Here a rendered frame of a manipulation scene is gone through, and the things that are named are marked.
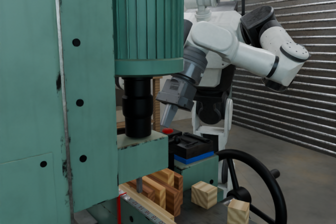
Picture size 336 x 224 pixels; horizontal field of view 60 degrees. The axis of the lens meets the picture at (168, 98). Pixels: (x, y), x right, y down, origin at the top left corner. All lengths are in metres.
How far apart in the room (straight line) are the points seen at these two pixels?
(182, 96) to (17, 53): 0.46
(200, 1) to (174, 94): 0.45
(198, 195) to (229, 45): 0.38
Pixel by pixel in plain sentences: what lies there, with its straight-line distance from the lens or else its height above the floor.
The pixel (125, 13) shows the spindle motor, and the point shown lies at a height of 1.30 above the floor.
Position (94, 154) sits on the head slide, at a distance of 0.46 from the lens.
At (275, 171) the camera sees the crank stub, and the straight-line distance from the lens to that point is 0.86.
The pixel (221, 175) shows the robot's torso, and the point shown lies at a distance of 1.49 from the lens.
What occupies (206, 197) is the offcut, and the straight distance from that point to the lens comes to 0.66.
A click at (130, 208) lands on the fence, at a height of 0.95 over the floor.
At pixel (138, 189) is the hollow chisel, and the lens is 0.62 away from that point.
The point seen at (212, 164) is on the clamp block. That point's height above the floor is 0.94.
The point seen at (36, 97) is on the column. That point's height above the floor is 1.19.
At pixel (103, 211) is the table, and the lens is 0.70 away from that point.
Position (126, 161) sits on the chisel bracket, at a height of 1.04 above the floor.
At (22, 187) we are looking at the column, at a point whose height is 1.09.
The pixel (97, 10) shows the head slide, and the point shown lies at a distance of 0.44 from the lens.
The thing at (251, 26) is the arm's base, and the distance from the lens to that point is 1.07.
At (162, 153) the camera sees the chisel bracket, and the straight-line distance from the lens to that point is 0.59.
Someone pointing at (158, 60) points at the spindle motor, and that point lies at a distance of 0.48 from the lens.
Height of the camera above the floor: 1.25
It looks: 11 degrees down
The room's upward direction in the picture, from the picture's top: straight up
